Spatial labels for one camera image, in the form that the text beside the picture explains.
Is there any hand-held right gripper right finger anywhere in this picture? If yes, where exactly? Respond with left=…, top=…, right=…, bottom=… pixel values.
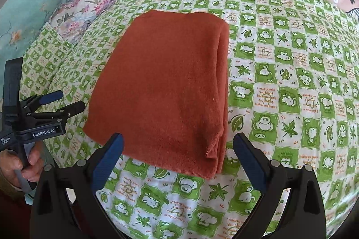
left=233, top=133, right=326, bottom=239

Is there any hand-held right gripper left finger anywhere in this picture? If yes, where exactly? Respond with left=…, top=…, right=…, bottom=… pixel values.
left=29, top=132, right=124, bottom=239

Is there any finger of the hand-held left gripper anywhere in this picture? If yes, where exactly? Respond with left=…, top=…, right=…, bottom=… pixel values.
left=22, top=90, right=64, bottom=114
left=35, top=100, right=86, bottom=124

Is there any orange knit sweater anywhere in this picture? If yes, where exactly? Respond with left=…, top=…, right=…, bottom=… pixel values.
left=83, top=9, right=230, bottom=180

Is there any person's left hand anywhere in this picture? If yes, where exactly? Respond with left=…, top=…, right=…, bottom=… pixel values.
left=0, top=141, right=45, bottom=198

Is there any green checked bedsheet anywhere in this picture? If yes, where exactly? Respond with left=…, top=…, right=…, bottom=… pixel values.
left=21, top=0, right=359, bottom=239

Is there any teal floral pillow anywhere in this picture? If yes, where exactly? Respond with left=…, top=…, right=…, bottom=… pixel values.
left=0, top=0, right=93, bottom=60

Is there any white pink floral pillow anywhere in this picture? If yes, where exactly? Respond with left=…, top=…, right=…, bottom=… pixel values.
left=48, top=0, right=118, bottom=40

